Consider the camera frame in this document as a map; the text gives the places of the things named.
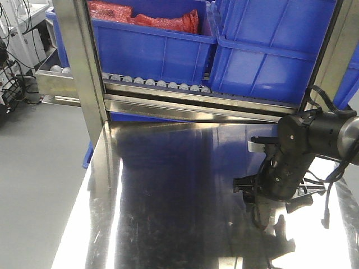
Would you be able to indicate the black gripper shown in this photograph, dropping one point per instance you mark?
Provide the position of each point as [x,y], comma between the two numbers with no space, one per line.
[294,193]

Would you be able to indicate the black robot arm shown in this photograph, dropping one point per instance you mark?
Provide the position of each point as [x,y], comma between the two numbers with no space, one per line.
[302,137]

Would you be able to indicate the blue bin upper right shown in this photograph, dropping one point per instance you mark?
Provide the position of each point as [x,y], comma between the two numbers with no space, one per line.
[269,49]

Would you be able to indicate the blue bin on floor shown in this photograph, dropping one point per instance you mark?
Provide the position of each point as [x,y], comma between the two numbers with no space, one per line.
[88,156]

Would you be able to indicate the blue bin upper left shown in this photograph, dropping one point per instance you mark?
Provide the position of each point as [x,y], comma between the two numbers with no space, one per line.
[148,52]

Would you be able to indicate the red plastic bag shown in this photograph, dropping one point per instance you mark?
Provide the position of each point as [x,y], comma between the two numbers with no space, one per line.
[106,11]

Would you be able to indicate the white equipment rack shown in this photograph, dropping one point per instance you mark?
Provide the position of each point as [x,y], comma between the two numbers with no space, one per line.
[25,43]

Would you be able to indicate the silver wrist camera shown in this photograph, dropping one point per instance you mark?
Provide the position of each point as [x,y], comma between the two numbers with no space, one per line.
[260,143]

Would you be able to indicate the steel roller rack frame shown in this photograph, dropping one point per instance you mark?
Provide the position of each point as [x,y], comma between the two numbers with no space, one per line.
[108,97]

